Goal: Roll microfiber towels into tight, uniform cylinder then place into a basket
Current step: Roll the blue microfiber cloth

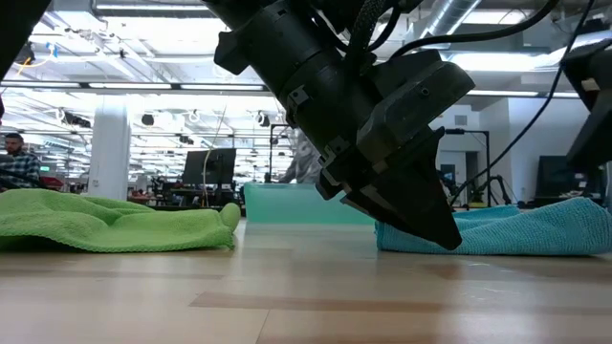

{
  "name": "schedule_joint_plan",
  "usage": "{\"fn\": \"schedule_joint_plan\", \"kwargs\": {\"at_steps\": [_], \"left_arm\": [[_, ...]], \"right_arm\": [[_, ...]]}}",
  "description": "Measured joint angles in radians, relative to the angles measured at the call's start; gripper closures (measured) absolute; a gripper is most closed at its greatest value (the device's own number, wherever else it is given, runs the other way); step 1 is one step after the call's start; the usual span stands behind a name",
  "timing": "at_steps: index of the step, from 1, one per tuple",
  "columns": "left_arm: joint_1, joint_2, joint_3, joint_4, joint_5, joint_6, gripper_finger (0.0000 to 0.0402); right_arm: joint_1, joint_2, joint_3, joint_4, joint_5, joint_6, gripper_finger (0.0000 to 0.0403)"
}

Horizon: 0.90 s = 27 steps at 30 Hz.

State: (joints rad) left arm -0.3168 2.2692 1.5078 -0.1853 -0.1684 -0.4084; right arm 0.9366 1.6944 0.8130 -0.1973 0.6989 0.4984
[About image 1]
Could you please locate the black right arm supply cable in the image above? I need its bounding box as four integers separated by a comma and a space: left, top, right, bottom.
451, 0, 598, 207

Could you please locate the black background screen cart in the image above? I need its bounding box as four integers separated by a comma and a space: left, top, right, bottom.
537, 155, 603, 206

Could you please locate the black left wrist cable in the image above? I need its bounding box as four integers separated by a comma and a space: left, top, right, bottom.
343, 0, 560, 73

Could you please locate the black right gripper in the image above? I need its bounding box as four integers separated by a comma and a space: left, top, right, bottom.
561, 37, 612, 173

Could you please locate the black ceiling cable reel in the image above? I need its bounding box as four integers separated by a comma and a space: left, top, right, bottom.
18, 41, 35, 66

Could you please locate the silver slanted ceiling duct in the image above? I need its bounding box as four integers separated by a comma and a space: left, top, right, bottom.
420, 0, 482, 39

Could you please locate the green microfiber towel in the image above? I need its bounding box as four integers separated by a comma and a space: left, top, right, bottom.
0, 188, 242, 253

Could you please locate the black background computer monitor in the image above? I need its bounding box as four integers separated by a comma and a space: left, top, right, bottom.
182, 147, 238, 186

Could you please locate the blue microfiber towel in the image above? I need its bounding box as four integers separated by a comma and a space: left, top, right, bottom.
374, 197, 612, 257

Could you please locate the teal translucent plastic basket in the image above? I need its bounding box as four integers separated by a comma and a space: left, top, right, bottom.
243, 183, 377, 226

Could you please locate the white building pillar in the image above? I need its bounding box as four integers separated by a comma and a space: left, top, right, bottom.
88, 95, 135, 201

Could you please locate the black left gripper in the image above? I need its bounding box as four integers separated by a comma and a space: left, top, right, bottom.
286, 50, 477, 252

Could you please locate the person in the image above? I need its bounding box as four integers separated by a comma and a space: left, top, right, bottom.
0, 132, 42, 192
279, 127, 322, 185

